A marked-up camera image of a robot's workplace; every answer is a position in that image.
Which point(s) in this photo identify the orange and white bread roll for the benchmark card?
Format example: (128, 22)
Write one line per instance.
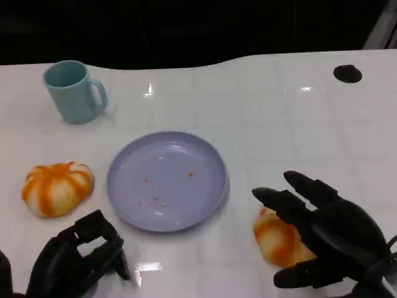
(276, 240)
(57, 189)

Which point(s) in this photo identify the black round table grommet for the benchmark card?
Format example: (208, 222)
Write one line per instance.
(347, 73)

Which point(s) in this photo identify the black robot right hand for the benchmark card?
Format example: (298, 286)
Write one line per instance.
(344, 236)

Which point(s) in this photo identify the pale green mug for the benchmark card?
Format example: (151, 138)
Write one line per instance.
(74, 99)

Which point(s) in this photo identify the grey metal frame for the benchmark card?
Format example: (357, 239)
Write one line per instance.
(383, 31)

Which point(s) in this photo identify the lilac plate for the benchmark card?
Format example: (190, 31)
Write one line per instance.
(167, 186)

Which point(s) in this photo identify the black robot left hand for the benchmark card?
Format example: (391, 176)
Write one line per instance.
(59, 270)

